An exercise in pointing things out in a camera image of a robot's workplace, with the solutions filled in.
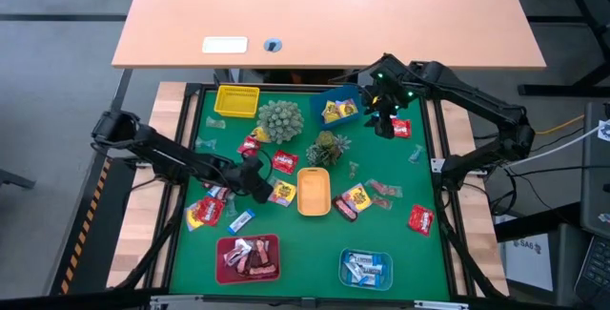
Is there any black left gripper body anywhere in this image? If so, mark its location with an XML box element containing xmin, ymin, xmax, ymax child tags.
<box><xmin>223</xmin><ymin>155</ymin><xmax>264</xmax><ymax>195</ymax></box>

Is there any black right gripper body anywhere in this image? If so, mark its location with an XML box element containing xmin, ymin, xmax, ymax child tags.
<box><xmin>365</xmin><ymin>91</ymin><xmax>402</xmax><ymax>120</ymax></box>

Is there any red Skittles candy bag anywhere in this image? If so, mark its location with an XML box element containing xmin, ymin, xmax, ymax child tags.
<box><xmin>407</xmin><ymin>203</ymin><xmax>436</xmax><ymax>238</ymax></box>
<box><xmin>391</xmin><ymin>117</ymin><xmax>413</xmax><ymax>138</ymax></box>
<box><xmin>236</xmin><ymin>135</ymin><xmax>262</xmax><ymax>157</ymax></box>
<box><xmin>196</xmin><ymin>196</ymin><xmax>225</xmax><ymax>227</ymax></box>
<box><xmin>272</xmin><ymin>150</ymin><xmax>300</xmax><ymax>176</ymax></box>

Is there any yellow Sour Patch candy bag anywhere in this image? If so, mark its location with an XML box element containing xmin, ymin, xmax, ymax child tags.
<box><xmin>336</xmin><ymin>98</ymin><xmax>359</xmax><ymax>118</ymax></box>
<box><xmin>268</xmin><ymin>179</ymin><xmax>297</xmax><ymax>208</ymax></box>
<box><xmin>323</xmin><ymin>101</ymin><xmax>342</xmax><ymax>124</ymax></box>
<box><xmin>341</xmin><ymin>183</ymin><xmax>373</xmax><ymax>214</ymax></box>

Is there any brown red candy bar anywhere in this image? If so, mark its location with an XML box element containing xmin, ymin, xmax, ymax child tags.
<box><xmin>247</xmin><ymin>262</ymin><xmax>278</xmax><ymax>277</ymax></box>
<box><xmin>251</xmin><ymin>238</ymin><xmax>269</xmax><ymax>266</ymax></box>
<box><xmin>236</xmin><ymin>252</ymin><xmax>252</xmax><ymax>276</ymax></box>

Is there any red gummy candy pack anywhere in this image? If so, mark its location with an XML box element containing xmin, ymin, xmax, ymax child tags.
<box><xmin>371</xmin><ymin>195</ymin><xmax>395</xmax><ymax>211</ymax></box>
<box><xmin>365</xmin><ymin>178</ymin><xmax>404</xmax><ymax>199</ymax></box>

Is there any brown candy bar pack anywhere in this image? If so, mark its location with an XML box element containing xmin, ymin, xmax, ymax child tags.
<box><xmin>332</xmin><ymin>195</ymin><xmax>358</xmax><ymax>223</ymax></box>

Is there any orange plastic bin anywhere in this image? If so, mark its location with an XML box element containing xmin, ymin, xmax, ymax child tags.
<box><xmin>296</xmin><ymin>166</ymin><xmax>333</xmax><ymax>217</ymax></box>

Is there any spiky green succulent plant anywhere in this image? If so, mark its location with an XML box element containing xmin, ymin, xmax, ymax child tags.
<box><xmin>304</xmin><ymin>130</ymin><xmax>353</xmax><ymax>168</ymax></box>

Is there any green table mat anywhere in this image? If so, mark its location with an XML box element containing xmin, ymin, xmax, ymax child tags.
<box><xmin>170</xmin><ymin>90</ymin><xmax>450</xmax><ymax>300</ymax></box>

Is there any round pale succulent in pot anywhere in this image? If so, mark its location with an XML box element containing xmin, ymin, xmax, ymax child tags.
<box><xmin>255</xmin><ymin>99</ymin><xmax>305</xmax><ymax>146</ymax></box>

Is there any yellow mesh basket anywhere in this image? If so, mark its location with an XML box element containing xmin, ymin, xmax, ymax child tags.
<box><xmin>213</xmin><ymin>84</ymin><xmax>261</xmax><ymax>119</ymax></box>

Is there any red plastic bin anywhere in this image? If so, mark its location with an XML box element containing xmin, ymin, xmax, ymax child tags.
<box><xmin>214</xmin><ymin>233</ymin><xmax>281</xmax><ymax>286</ymax></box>

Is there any tan wooden desk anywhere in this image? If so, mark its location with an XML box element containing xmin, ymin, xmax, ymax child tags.
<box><xmin>112</xmin><ymin>0</ymin><xmax>547</xmax><ymax>71</ymax></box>

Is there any white desk cover plate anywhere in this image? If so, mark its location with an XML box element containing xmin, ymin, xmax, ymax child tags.
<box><xmin>201</xmin><ymin>36</ymin><xmax>249</xmax><ymax>54</ymax></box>

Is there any yellow black hazard tape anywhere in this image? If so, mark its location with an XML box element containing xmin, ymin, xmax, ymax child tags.
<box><xmin>59</xmin><ymin>156</ymin><xmax>113</xmax><ymax>297</ymax></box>

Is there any teal plastic bin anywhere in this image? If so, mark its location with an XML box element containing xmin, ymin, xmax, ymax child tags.
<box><xmin>337</xmin><ymin>247</ymin><xmax>395</xmax><ymax>292</ymax></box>

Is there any white printed box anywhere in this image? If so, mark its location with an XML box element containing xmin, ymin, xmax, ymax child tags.
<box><xmin>502</xmin><ymin>236</ymin><xmax>557</xmax><ymax>295</ymax></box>

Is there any grey cabinet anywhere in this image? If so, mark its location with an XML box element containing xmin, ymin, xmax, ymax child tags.
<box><xmin>579</xmin><ymin>102</ymin><xmax>610</xmax><ymax>239</ymax></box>

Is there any dark furniture foot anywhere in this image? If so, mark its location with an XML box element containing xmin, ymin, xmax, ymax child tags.
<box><xmin>0</xmin><ymin>169</ymin><xmax>37</xmax><ymax>191</ymax></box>

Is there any black keyboard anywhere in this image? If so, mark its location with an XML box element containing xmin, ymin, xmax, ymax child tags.
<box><xmin>574</xmin><ymin>236</ymin><xmax>610</xmax><ymax>309</ymax></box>

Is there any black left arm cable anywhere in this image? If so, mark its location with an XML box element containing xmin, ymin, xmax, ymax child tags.
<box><xmin>240</xmin><ymin>149</ymin><xmax>275</xmax><ymax>185</ymax></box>

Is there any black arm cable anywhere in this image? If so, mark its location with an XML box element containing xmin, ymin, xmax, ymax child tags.
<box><xmin>328</xmin><ymin>68</ymin><xmax>382</xmax><ymax>85</ymax></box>
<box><xmin>240</xmin><ymin>149</ymin><xmax>275</xmax><ymax>185</ymax></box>

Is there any black aluminium table frame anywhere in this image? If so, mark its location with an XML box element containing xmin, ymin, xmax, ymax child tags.
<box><xmin>109</xmin><ymin>80</ymin><xmax>514</xmax><ymax>310</ymax></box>

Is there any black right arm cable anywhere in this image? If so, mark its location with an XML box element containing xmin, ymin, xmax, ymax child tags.
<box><xmin>328</xmin><ymin>68</ymin><xmax>382</xmax><ymax>85</ymax></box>

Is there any black cable bundle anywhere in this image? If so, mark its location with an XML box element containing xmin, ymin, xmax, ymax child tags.
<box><xmin>476</xmin><ymin>156</ymin><xmax>582</xmax><ymax>216</ymax></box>

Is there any black desk leg frame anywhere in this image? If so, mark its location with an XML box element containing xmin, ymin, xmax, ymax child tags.
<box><xmin>504</xmin><ymin>0</ymin><xmax>610</xmax><ymax>99</ymax></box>

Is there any white cable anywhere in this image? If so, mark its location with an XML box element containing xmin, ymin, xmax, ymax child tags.
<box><xmin>502</xmin><ymin>123</ymin><xmax>610</xmax><ymax>168</ymax></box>

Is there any yellow extension cord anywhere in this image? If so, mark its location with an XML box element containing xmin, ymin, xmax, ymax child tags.
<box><xmin>536</xmin><ymin>114</ymin><xmax>586</xmax><ymax>135</ymax></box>

